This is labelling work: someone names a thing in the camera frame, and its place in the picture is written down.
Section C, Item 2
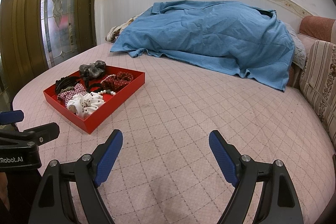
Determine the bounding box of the white dotted scrunchie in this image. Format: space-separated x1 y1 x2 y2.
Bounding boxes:
66 92 105 119

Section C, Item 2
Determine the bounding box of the leopard print hair clip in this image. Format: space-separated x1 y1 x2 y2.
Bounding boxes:
60 86 75 93

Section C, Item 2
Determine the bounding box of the red white checked scrunchie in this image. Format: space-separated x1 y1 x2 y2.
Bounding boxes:
57 83 87 107

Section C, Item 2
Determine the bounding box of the white pearl bracelet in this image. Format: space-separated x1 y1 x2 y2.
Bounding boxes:
97 89 117 97

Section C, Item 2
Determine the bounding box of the grey sheer scrunchie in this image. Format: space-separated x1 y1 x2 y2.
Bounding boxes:
79 60 106 80

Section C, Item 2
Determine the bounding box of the red polka dot scrunchie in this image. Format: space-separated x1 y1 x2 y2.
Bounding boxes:
101 72 134 92

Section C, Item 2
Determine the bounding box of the person's left hand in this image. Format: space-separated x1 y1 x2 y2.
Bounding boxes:
0 172 10 210

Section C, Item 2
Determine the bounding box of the red shallow tray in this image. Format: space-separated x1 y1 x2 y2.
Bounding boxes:
43 65 145 134

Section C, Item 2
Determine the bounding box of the brown glass panel door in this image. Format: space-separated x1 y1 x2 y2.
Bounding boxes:
1 0 97 100

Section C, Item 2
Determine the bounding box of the pink quilted mattress cover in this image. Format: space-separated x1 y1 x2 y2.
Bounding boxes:
13 43 335 223

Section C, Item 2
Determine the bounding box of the patterned cream blanket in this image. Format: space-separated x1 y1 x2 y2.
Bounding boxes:
105 15 139 43

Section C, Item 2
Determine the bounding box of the striped beige pillow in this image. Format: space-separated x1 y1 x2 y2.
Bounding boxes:
299 40 335 145

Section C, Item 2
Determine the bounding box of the blue cloth blanket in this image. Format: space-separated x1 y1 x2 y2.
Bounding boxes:
111 1 295 90

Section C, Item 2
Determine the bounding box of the salmon pink cushion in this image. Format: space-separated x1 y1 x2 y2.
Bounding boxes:
299 16 335 44

